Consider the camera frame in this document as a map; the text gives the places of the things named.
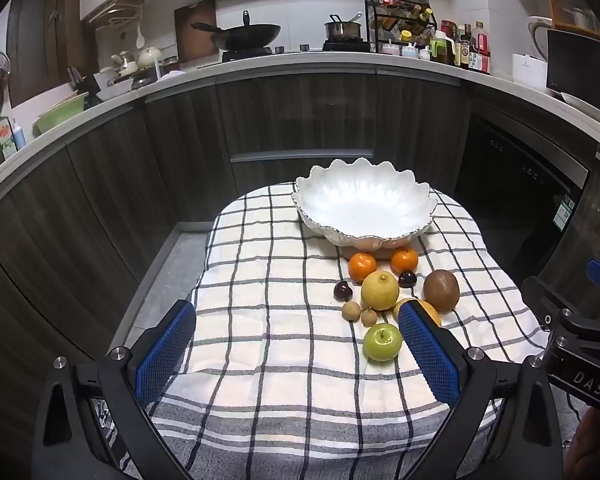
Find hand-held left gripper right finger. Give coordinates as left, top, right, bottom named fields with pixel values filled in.
left=397, top=301, right=564, bottom=480

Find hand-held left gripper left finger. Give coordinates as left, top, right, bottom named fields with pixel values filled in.
left=32, top=299, right=197, bottom=480

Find yellow mango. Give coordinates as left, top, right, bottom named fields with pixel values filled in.
left=393, top=298, right=441, bottom=328

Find green apple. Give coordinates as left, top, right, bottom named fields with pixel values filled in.
left=363, top=323, right=403, bottom=362

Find brown kiwi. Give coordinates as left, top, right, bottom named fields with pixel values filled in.
left=423, top=269, right=460, bottom=313

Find yellow lemon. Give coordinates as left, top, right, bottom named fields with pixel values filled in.
left=361, top=270, right=399, bottom=311

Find orange tangerine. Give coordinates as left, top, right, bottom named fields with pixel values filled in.
left=390, top=248, right=419, bottom=275
left=348, top=252, right=378, bottom=283

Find white scalloped bowl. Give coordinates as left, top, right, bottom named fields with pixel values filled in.
left=292, top=157, right=439, bottom=261

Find person's right hand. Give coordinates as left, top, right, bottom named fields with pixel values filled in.
left=564, top=402, right=600, bottom=480

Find black built-in dishwasher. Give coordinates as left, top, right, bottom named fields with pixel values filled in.
left=452, top=112, right=591, bottom=281

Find checked white cloth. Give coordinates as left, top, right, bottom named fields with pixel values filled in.
left=107, top=180, right=550, bottom=480

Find white plate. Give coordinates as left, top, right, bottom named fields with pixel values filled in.
left=560, top=91, right=600, bottom=123

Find dark wood base cabinets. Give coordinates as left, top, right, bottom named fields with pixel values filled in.
left=0, top=67, right=475, bottom=411

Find black microwave oven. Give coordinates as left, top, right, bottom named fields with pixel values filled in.
left=546, top=29, right=600, bottom=111

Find white box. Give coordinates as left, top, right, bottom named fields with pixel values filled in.
left=512, top=53, right=550, bottom=92

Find green plastic basin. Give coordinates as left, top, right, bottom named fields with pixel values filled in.
left=32, top=91, right=91, bottom=137

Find group of sauce bottles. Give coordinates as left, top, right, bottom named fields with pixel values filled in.
left=429, top=19, right=493, bottom=76

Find green dish soap bottle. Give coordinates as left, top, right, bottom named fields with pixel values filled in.
left=0, top=116, right=17, bottom=161

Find stack of white bowls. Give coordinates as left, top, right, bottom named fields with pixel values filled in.
left=94, top=67, right=136, bottom=102

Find white seasoning jar set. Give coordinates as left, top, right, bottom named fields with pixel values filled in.
left=382, top=40, right=431, bottom=61

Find white teapot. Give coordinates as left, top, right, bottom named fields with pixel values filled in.
left=137, top=47, right=163, bottom=71

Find white kitchen countertop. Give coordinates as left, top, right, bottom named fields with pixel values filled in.
left=0, top=50, right=600, bottom=196

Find brown cutting board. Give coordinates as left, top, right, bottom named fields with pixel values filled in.
left=174, top=0, right=218, bottom=63

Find black wok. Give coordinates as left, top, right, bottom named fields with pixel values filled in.
left=191, top=10, right=282, bottom=53

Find gas cooktop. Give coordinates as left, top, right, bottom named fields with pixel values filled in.
left=220, top=40, right=371, bottom=63

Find steel saucepan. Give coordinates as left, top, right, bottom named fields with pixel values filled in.
left=324, top=11, right=363, bottom=41

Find dark brown door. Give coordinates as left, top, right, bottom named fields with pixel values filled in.
left=5, top=0, right=86, bottom=108

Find black wire spice rack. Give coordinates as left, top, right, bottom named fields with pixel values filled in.
left=365, top=0, right=438, bottom=53

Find wooden wall rack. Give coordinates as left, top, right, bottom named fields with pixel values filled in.
left=87, top=0, right=146, bottom=26

